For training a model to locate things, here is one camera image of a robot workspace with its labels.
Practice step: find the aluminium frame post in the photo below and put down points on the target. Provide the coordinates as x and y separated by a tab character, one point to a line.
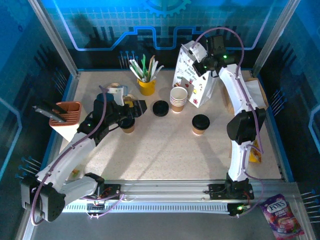
273	37
55	37

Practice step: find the black plastic cup lid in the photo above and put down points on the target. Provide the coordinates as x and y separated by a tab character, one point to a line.
161	107
161	115
200	122
128	123

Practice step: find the white paper napkins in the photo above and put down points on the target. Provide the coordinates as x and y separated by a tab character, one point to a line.
255	92

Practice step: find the brown wrapped straw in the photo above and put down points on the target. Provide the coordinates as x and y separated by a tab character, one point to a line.
151	66

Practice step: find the black flat tool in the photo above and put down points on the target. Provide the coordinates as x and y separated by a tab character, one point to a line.
45	112

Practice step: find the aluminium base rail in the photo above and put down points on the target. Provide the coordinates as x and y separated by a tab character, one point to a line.
162	190

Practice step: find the green wrapped straw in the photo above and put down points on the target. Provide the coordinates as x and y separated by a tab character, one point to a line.
138	69
144	66

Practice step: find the green snack packet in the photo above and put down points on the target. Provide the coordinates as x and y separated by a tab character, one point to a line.
75	173

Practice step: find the purple candy bag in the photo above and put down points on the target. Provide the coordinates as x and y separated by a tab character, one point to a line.
280	217

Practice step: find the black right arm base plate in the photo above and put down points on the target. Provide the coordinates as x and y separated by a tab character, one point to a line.
215	192

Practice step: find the black thin stick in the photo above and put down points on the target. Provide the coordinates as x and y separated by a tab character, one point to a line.
53	106

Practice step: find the orange slotted holder box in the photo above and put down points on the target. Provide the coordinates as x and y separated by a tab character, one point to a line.
70	110

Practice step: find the yellow metal bucket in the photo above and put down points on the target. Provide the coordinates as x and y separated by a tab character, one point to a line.
147	87

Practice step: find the white printed paper bag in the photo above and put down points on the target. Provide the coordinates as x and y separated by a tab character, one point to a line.
190	82

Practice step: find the stack of paper cups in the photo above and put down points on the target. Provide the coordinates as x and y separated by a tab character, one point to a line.
178	109

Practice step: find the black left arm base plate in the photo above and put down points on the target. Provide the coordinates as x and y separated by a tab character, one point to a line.
112	190

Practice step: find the brown cardboard napkin box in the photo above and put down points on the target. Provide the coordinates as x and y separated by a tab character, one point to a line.
265	100

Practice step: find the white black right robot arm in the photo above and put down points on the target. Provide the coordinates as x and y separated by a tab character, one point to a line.
232	85

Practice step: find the yellow snack packet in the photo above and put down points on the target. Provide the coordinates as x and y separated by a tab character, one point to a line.
256	155

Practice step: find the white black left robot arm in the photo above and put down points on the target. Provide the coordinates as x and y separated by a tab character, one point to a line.
70	155

